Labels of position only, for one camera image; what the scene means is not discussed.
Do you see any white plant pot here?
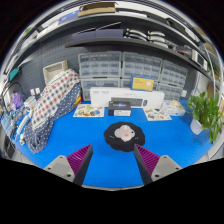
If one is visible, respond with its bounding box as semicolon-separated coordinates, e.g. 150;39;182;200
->
189;118;205;136

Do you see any purple bag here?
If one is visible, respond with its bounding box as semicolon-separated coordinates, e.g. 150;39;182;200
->
10;92;25;111

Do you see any colourful sticker sheet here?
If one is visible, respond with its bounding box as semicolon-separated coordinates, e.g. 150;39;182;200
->
143;108;173;122
72;103;105;118

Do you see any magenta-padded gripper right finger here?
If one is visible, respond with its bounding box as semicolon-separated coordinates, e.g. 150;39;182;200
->
133;143;183;186

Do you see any white woven basket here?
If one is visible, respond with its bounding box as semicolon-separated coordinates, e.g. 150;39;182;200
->
42;59;69;84

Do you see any teal wall holder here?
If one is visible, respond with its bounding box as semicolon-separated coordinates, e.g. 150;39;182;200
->
8;67;20;82

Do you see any small black box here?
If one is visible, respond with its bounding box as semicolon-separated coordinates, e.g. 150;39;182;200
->
107;100;132;117

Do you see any black mouse pad with eyes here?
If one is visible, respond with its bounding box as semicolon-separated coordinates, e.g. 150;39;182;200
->
103;121;146;153

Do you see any green potted plant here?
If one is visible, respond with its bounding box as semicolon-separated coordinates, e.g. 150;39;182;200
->
187;91;224;143

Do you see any grey plastic drawer cabinet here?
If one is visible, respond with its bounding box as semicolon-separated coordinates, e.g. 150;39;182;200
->
159;59;189;86
78;50;123;79
121;51;163;81
80;77;122;101

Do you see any navy polka-dot cloth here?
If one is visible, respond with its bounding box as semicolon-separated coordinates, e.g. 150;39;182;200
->
23;81;83;154

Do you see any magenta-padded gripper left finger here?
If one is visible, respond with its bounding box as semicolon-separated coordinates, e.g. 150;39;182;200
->
43;143;94;187

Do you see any blue box with yellow label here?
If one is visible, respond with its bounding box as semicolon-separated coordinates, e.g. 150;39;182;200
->
130;75;156;92

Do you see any white keyboard box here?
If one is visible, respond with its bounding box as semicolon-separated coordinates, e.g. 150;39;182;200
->
89;87;166;110

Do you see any beige computer mouse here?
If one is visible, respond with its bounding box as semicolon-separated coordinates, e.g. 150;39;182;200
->
114;125;136;143

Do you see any red blue checked cloth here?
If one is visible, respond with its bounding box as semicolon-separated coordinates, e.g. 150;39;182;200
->
31;68;82;131

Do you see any white plastic packet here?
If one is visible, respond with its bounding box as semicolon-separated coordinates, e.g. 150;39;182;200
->
161;99;187;117

